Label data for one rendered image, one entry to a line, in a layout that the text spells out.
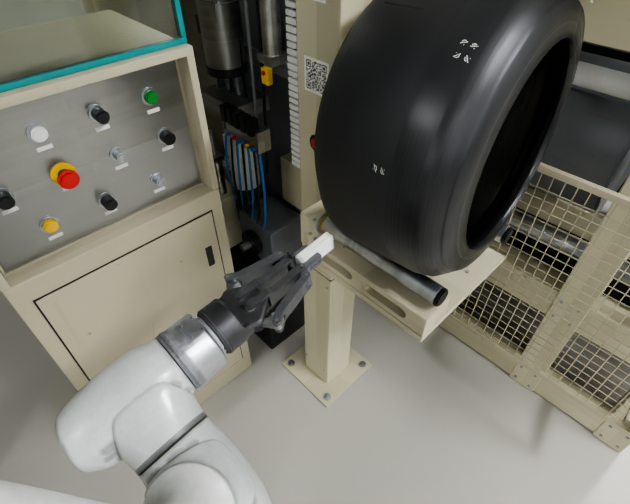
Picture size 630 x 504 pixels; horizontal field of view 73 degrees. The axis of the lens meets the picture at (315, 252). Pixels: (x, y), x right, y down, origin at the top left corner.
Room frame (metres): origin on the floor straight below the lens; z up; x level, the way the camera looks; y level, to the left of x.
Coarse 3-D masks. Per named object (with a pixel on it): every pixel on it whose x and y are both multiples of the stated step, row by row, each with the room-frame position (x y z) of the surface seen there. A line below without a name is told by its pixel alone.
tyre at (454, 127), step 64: (384, 0) 0.74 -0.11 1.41; (448, 0) 0.69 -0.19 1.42; (512, 0) 0.65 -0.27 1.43; (576, 0) 0.74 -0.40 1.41; (384, 64) 0.64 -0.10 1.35; (448, 64) 0.59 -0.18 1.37; (512, 64) 0.59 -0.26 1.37; (576, 64) 0.82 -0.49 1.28; (320, 128) 0.66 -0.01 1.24; (384, 128) 0.58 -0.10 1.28; (448, 128) 0.54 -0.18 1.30; (512, 128) 0.94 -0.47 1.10; (320, 192) 0.65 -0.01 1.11; (384, 192) 0.55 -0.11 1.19; (448, 192) 0.51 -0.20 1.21; (512, 192) 0.78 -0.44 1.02; (384, 256) 0.62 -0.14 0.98; (448, 256) 0.53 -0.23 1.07
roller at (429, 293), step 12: (324, 228) 0.79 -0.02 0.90; (336, 228) 0.78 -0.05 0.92; (336, 240) 0.77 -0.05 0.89; (348, 240) 0.74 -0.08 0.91; (360, 252) 0.71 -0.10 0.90; (372, 252) 0.70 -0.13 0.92; (372, 264) 0.69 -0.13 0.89; (384, 264) 0.66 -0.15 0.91; (396, 264) 0.65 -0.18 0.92; (396, 276) 0.63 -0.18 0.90; (408, 276) 0.62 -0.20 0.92; (420, 276) 0.62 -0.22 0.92; (408, 288) 0.61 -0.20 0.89; (420, 288) 0.59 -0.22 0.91; (432, 288) 0.59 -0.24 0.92; (444, 288) 0.59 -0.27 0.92; (432, 300) 0.57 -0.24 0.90
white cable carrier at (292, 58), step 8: (288, 0) 1.01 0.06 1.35; (288, 8) 1.01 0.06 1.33; (288, 16) 1.01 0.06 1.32; (288, 24) 1.01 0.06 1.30; (288, 32) 1.01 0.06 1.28; (296, 32) 0.99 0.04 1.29; (288, 40) 1.01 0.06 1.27; (296, 40) 0.99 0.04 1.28; (288, 48) 1.01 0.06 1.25; (296, 48) 0.99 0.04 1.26; (288, 56) 1.01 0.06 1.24; (296, 56) 0.99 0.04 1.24; (288, 64) 1.01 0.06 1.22; (296, 64) 0.99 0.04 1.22; (288, 72) 1.01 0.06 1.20; (296, 72) 0.99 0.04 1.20; (288, 80) 1.01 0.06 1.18; (296, 80) 0.99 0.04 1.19; (296, 88) 0.99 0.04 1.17; (296, 96) 0.99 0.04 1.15; (296, 104) 0.99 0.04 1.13; (296, 112) 0.99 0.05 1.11; (296, 120) 0.99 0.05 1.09; (296, 128) 0.99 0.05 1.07; (296, 136) 0.99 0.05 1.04; (296, 144) 0.99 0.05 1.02; (296, 152) 1.00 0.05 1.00; (296, 160) 1.00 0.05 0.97
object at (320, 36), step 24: (312, 0) 0.93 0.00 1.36; (336, 0) 0.89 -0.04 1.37; (360, 0) 0.92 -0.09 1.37; (312, 24) 0.93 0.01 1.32; (336, 24) 0.89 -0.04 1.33; (312, 48) 0.94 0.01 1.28; (336, 48) 0.89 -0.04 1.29; (312, 96) 0.94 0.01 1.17; (312, 120) 0.94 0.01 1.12; (312, 168) 0.94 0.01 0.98; (312, 192) 0.94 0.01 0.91; (312, 288) 0.94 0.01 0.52; (336, 288) 0.90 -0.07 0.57; (312, 312) 0.94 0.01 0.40; (336, 312) 0.90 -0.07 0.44; (312, 336) 0.94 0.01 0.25; (336, 336) 0.91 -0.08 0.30; (312, 360) 0.94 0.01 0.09; (336, 360) 0.91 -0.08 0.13
